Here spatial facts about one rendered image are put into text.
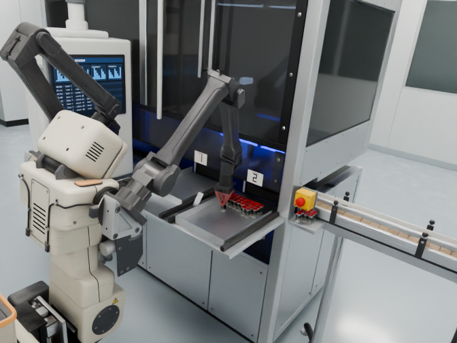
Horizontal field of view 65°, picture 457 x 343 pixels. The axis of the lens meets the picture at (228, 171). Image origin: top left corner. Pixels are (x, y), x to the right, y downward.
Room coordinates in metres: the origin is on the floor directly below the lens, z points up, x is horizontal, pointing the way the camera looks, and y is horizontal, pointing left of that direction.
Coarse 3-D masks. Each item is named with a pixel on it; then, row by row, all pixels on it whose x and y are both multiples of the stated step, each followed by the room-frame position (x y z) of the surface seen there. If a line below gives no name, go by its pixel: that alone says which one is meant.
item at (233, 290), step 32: (352, 192) 2.16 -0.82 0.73; (160, 224) 1.92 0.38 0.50; (160, 256) 1.92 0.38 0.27; (192, 256) 1.76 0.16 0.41; (288, 256) 1.49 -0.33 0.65; (320, 256) 1.86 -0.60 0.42; (192, 288) 1.75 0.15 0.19; (224, 288) 1.61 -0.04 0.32; (256, 288) 1.49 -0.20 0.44; (288, 288) 1.56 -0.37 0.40; (320, 288) 1.97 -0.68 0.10; (224, 320) 1.60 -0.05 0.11; (256, 320) 1.48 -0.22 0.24; (288, 320) 1.61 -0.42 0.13
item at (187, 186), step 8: (184, 176) 1.81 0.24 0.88; (192, 176) 1.82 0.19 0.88; (200, 176) 1.83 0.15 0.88; (176, 184) 1.69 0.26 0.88; (184, 184) 1.70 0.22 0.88; (192, 184) 1.71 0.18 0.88; (200, 184) 1.72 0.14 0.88; (208, 184) 1.73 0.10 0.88; (176, 192) 1.60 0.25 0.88; (184, 192) 1.61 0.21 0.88; (192, 192) 1.62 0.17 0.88; (200, 192) 1.56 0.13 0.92; (168, 200) 1.51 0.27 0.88; (176, 200) 1.48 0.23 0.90; (184, 200) 1.47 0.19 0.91
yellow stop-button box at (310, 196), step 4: (304, 188) 1.45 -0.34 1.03; (296, 192) 1.41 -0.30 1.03; (300, 192) 1.40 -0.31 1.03; (304, 192) 1.41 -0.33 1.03; (308, 192) 1.41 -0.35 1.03; (312, 192) 1.41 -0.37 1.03; (316, 192) 1.42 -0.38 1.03; (296, 196) 1.41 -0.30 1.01; (300, 196) 1.40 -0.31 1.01; (304, 196) 1.39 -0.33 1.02; (308, 196) 1.38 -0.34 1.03; (312, 196) 1.38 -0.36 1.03; (316, 196) 1.42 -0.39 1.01; (308, 200) 1.37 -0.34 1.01; (312, 200) 1.39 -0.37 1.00; (308, 204) 1.37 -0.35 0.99; (312, 204) 1.40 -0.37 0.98; (304, 208) 1.38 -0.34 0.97; (308, 208) 1.37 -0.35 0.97
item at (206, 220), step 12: (204, 204) 1.46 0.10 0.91; (216, 204) 1.51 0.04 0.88; (180, 216) 1.34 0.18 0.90; (192, 216) 1.38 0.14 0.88; (204, 216) 1.39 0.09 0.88; (216, 216) 1.39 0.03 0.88; (228, 216) 1.40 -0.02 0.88; (240, 216) 1.41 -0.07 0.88; (264, 216) 1.39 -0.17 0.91; (192, 228) 1.26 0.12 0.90; (204, 228) 1.29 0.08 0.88; (216, 228) 1.30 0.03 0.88; (228, 228) 1.31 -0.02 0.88; (240, 228) 1.31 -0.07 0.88; (216, 240) 1.18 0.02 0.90; (228, 240) 1.19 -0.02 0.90
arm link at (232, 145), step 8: (240, 88) 1.19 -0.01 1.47; (240, 96) 1.17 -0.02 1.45; (224, 104) 1.21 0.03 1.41; (232, 104) 1.20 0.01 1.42; (240, 104) 1.20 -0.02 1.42; (224, 112) 1.24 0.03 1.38; (232, 112) 1.24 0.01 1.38; (224, 120) 1.27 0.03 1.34; (232, 120) 1.27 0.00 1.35; (224, 128) 1.30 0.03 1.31; (232, 128) 1.29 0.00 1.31; (224, 136) 1.34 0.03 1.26; (232, 136) 1.32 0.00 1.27; (224, 144) 1.38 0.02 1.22; (232, 144) 1.35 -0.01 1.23; (240, 144) 1.40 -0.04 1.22; (224, 152) 1.42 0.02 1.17; (232, 152) 1.39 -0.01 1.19
